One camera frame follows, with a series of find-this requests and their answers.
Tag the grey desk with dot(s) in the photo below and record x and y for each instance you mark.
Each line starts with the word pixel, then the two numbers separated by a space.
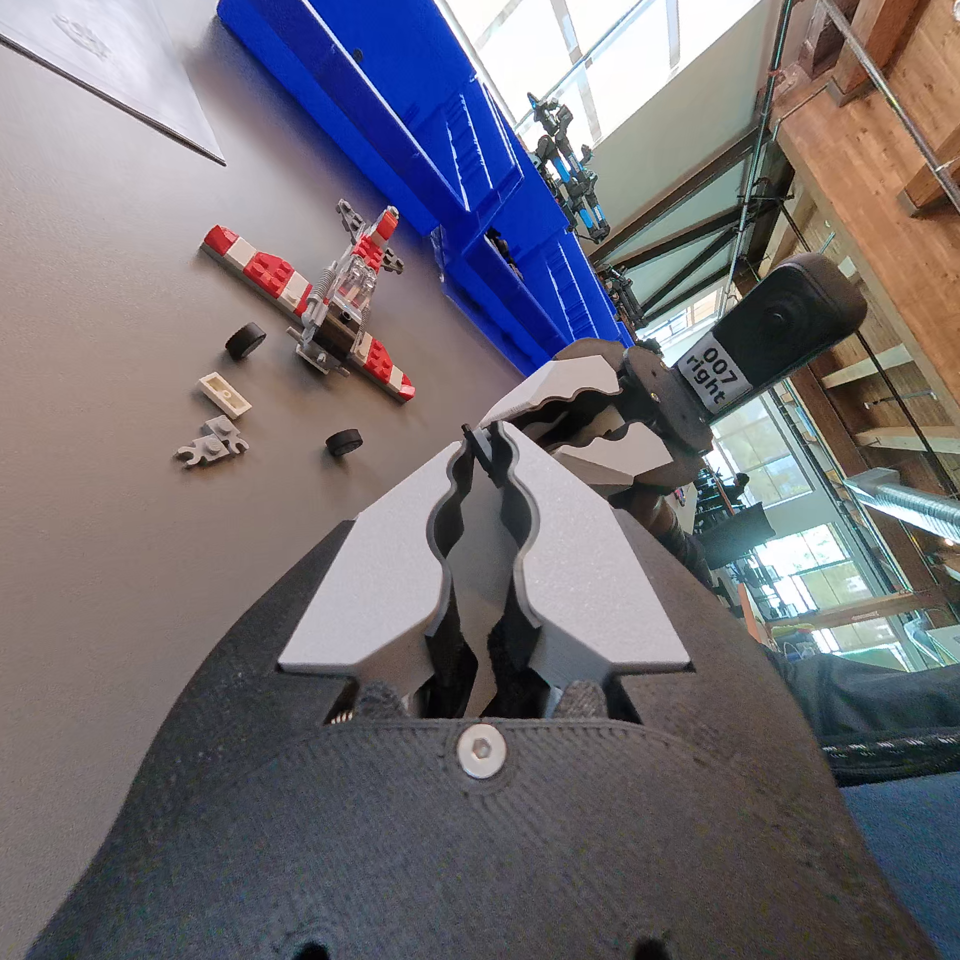
pixel 120 600

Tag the person's legs in jeans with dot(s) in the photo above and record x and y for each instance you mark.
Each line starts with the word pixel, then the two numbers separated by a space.
pixel 908 870

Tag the black wheel with grey axle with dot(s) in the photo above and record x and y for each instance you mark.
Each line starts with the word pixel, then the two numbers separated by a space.
pixel 477 447

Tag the small beige toy brick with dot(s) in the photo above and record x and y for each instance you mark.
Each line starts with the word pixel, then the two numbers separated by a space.
pixel 225 393

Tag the black camera tripod rig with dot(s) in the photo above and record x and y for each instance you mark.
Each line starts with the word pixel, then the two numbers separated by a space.
pixel 567 165

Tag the small grey toy brick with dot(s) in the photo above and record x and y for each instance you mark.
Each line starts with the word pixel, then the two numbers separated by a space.
pixel 210 444

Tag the white instruction booklet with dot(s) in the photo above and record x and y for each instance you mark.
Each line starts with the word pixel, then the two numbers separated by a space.
pixel 105 53

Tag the red white toy brick airplane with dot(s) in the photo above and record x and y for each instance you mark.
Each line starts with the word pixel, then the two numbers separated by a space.
pixel 323 308

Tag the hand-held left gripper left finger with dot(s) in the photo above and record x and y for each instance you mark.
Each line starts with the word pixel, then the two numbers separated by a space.
pixel 368 600

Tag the silver ventilation duct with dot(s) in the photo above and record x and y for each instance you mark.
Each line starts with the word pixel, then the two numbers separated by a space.
pixel 915 503

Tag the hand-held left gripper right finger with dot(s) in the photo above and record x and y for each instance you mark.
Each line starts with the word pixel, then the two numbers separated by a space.
pixel 593 600

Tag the blue plastic bin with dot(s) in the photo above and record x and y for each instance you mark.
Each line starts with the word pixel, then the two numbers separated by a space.
pixel 555 285
pixel 390 90

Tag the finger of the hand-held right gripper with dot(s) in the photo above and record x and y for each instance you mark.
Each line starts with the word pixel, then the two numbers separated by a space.
pixel 630 458
pixel 563 383

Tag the small black toy wheel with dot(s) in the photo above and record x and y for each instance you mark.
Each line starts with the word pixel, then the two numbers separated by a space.
pixel 245 341
pixel 344 443

